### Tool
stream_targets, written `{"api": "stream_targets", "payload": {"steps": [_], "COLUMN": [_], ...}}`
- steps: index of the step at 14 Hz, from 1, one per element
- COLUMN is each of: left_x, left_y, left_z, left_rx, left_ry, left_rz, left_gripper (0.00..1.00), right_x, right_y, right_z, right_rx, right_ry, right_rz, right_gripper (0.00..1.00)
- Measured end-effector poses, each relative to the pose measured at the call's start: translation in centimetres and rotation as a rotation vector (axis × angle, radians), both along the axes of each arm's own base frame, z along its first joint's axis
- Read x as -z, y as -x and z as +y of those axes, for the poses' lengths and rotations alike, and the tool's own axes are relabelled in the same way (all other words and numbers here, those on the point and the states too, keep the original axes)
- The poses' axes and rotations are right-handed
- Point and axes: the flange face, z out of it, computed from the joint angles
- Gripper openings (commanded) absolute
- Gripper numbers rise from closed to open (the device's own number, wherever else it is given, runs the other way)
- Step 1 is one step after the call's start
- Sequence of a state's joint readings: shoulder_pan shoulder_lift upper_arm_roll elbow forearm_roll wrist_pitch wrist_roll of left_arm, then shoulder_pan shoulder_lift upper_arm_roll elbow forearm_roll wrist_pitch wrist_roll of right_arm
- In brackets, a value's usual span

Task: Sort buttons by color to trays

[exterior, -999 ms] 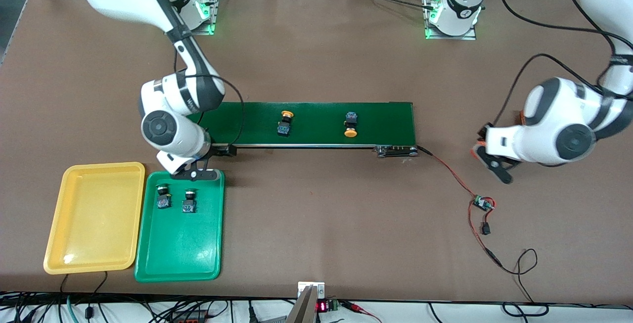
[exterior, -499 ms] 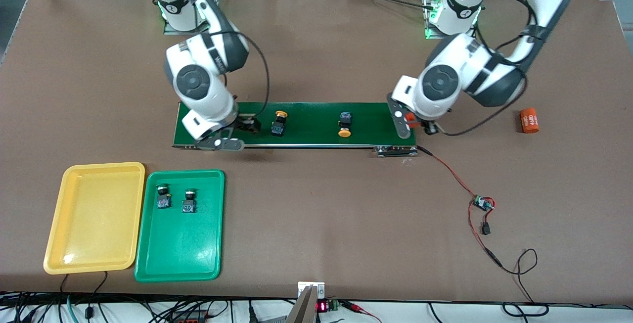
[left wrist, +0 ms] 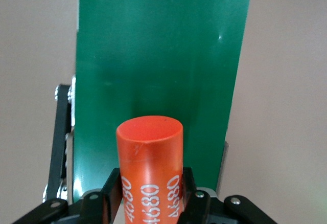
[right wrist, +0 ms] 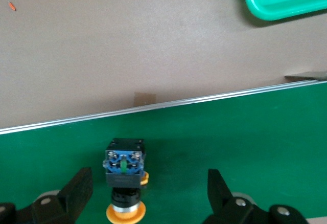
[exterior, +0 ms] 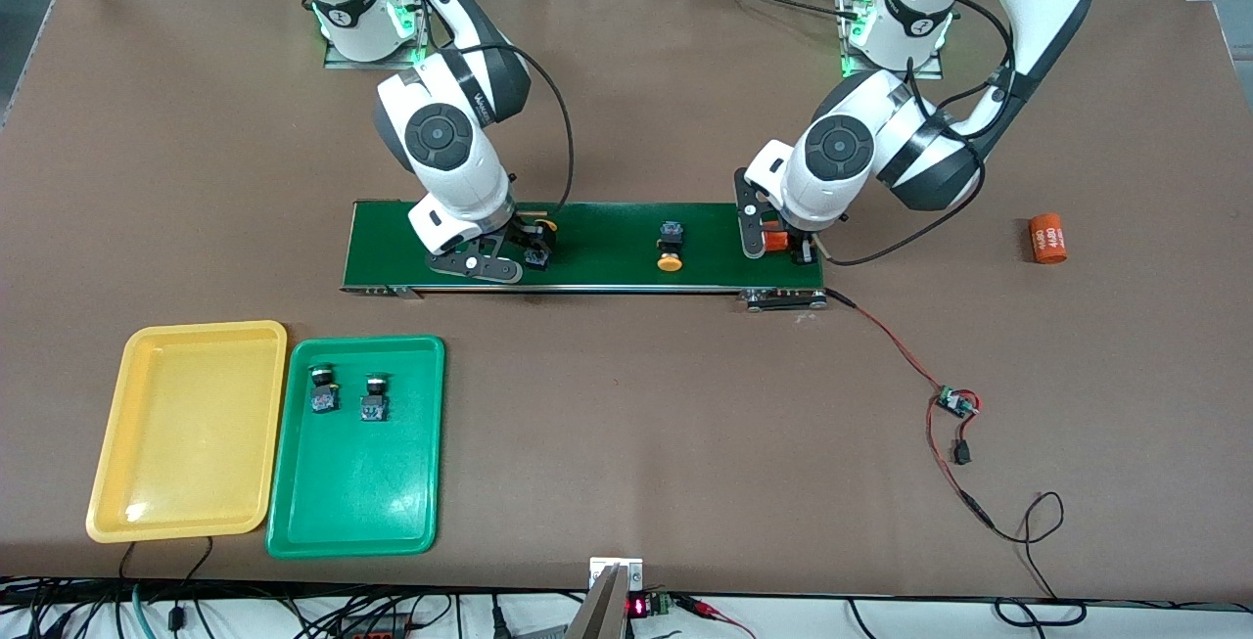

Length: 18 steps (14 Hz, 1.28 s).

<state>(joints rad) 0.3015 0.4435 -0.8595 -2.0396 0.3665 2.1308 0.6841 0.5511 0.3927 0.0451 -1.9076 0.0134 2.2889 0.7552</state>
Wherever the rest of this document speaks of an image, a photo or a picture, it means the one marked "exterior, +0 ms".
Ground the yellow plastic tray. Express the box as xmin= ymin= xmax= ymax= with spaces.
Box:
xmin=85 ymin=320 xmax=289 ymax=544

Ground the green conveyor belt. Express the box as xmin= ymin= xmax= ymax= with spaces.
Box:
xmin=340 ymin=199 xmax=831 ymax=313

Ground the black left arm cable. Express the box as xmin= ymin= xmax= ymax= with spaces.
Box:
xmin=825 ymin=0 xmax=1014 ymax=268

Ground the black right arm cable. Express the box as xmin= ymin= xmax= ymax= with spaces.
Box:
xmin=455 ymin=40 xmax=576 ymax=214

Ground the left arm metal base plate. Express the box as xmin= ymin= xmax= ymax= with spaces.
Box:
xmin=837 ymin=0 xmax=944 ymax=80

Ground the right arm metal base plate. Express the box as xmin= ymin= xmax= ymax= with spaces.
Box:
xmin=323 ymin=0 xmax=438 ymax=70

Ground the grey metal mount bracket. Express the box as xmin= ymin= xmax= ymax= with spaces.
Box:
xmin=566 ymin=557 xmax=645 ymax=639

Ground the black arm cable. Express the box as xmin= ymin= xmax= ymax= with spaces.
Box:
xmin=825 ymin=0 xmax=1014 ymax=268
xmin=455 ymin=40 xmax=576 ymax=214

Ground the green plastic tray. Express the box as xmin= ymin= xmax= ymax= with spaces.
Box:
xmin=265 ymin=335 xmax=446 ymax=560

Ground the orange power strip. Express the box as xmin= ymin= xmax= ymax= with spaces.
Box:
xmin=333 ymin=615 xmax=417 ymax=639

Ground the red clip lead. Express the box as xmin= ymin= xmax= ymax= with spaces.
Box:
xmin=675 ymin=595 xmax=760 ymax=639

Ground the black looped cable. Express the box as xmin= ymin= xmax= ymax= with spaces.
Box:
xmin=994 ymin=598 xmax=1088 ymax=628

